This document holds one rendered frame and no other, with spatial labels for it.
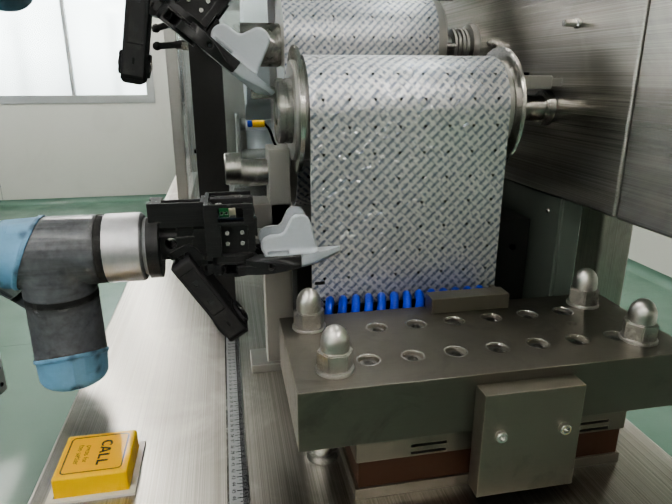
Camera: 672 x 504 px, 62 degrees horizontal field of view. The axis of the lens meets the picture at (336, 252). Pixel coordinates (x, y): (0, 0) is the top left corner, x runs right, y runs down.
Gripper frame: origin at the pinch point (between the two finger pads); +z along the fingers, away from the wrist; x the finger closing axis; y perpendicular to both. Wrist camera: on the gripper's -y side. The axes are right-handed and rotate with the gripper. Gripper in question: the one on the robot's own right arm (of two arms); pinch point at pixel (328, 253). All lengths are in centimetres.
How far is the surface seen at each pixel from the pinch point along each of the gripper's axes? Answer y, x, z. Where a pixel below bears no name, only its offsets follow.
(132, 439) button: -16.6, -8.3, -22.6
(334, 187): 7.9, -0.3, 0.7
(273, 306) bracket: -9.6, 7.8, -6.1
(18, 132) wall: -34, 556, -214
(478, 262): -2.3, -0.2, 19.1
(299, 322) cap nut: -4.9, -8.0, -4.6
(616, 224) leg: -2, 13, 49
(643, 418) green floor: -109, 100, 144
